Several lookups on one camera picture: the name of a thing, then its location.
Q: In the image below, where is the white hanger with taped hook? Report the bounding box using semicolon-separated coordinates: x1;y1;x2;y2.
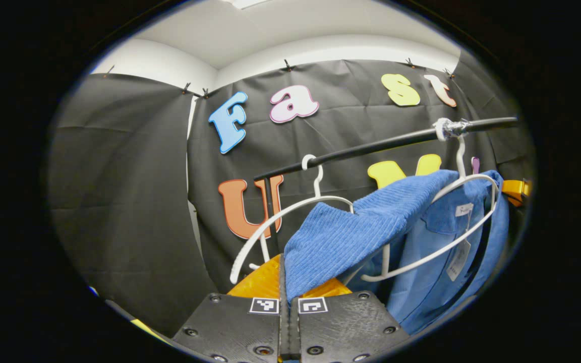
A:
341;134;501;283

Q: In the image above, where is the black backdrop cloth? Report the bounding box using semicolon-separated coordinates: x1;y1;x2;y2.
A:
48;50;536;338

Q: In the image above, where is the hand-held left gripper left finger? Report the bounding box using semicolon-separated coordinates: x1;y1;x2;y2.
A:
172;254;291;363

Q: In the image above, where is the white plastic hanger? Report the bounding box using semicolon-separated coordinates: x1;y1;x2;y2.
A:
229;154;356;285

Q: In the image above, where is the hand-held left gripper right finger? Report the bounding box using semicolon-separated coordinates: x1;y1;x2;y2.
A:
290;277;410;363

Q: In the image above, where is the clear tape wrap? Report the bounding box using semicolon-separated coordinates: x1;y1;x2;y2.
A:
434;118;471;141

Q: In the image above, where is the black clothes rack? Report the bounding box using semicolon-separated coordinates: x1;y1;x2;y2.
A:
253;116;519;259

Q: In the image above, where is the blue corduroy jacket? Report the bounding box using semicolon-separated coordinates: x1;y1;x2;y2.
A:
283;169;510;336

